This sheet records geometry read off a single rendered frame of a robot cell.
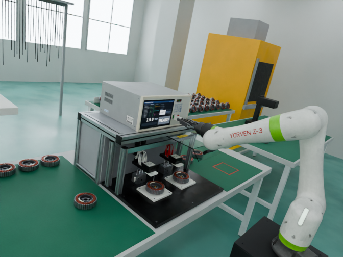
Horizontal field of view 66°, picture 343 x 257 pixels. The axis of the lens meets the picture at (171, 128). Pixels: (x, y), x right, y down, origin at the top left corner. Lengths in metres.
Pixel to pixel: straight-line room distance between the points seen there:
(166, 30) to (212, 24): 2.47
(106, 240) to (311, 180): 0.95
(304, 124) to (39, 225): 1.20
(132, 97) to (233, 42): 3.89
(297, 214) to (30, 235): 1.11
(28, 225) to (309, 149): 1.29
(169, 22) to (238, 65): 1.59
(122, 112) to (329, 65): 5.44
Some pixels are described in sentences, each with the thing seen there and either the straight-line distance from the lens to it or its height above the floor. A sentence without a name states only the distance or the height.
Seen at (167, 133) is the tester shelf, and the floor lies 1.09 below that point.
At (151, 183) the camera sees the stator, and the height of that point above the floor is 0.81.
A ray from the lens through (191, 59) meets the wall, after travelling 8.04.
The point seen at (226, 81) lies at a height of 1.12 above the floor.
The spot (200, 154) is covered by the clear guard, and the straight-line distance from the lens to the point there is 1.56.
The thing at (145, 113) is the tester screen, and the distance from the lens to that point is 1.47.
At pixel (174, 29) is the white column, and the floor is 1.88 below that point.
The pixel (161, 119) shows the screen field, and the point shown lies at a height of 1.18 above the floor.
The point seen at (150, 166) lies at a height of 0.92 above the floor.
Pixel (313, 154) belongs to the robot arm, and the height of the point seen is 1.27.
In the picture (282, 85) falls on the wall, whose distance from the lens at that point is 6.73.
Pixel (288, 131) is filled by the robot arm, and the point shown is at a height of 1.37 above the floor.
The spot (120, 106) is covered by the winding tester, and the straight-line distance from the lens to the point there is 1.59.
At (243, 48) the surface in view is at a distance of 5.11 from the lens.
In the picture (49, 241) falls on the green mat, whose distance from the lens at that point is 1.29.
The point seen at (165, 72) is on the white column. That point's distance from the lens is 5.48.
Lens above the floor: 1.61
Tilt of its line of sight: 18 degrees down
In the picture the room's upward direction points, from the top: 11 degrees clockwise
